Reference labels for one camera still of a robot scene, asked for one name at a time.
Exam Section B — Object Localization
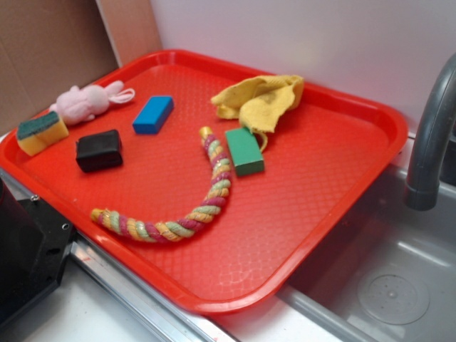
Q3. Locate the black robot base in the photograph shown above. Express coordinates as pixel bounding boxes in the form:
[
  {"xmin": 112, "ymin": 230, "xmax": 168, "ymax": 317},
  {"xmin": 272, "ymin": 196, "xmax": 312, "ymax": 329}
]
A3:
[{"xmin": 1, "ymin": 182, "xmax": 76, "ymax": 330}]

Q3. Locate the yellow cloth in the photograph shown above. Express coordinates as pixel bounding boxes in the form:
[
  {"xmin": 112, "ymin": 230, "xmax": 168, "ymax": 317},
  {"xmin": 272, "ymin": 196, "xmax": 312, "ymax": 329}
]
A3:
[{"xmin": 211, "ymin": 75, "xmax": 304, "ymax": 133}]

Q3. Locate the red plastic tray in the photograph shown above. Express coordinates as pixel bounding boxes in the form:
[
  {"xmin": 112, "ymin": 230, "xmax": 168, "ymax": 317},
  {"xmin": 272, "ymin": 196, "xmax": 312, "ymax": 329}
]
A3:
[{"xmin": 1, "ymin": 51, "xmax": 408, "ymax": 315}]

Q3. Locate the green wooden block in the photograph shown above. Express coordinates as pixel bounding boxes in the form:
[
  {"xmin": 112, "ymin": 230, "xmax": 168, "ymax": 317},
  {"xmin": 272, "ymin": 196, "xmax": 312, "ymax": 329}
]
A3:
[{"xmin": 225, "ymin": 128, "xmax": 265, "ymax": 177}]

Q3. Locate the blue wooden block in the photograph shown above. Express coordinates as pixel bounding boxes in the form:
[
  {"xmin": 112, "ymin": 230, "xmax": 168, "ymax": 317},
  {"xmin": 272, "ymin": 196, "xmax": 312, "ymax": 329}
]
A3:
[{"xmin": 133, "ymin": 95, "xmax": 175, "ymax": 135}]

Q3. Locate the black rectangular block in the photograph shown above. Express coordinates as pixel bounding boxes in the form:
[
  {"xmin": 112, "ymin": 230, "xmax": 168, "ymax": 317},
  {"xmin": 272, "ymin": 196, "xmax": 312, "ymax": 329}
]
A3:
[{"xmin": 76, "ymin": 130, "xmax": 123, "ymax": 172}]

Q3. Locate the pink plush bunny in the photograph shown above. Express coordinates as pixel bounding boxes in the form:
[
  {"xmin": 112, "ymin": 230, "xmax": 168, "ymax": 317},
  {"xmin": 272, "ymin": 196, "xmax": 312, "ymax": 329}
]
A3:
[{"xmin": 49, "ymin": 81, "xmax": 135, "ymax": 125}]

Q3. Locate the grey plastic sink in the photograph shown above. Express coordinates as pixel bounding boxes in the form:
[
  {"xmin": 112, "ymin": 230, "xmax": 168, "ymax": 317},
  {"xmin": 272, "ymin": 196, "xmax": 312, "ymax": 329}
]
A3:
[{"xmin": 218, "ymin": 167, "xmax": 455, "ymax": 341}]

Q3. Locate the grey faucet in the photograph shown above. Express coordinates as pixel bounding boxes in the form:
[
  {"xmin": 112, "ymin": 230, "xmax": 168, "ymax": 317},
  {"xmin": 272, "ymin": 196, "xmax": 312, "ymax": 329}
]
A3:
[{"xmin": 404, "ymin": 56, "xmax": 455, "ymax": 211}]

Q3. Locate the yellow green sponge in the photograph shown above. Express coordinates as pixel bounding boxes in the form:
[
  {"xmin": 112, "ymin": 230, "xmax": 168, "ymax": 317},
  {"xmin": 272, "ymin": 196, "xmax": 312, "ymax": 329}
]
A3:
[{"xmin": 16, "ymin": 111, "xmax": 69, "ymax": 156}]

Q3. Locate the brown cardboard panel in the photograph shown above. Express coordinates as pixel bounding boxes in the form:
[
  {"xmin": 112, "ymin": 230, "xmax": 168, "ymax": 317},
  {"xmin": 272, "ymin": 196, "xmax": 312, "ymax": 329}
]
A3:
[{"xmin": 1, "ymin": 1, "xmax": 162, "ymax": 134}]

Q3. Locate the multicolour braided rope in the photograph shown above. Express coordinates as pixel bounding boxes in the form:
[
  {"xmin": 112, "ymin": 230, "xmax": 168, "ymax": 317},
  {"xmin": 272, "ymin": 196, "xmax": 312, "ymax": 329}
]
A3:
[{"xmin": 90, "ymin": 125, "xmax": 234, "ymax": 244}]

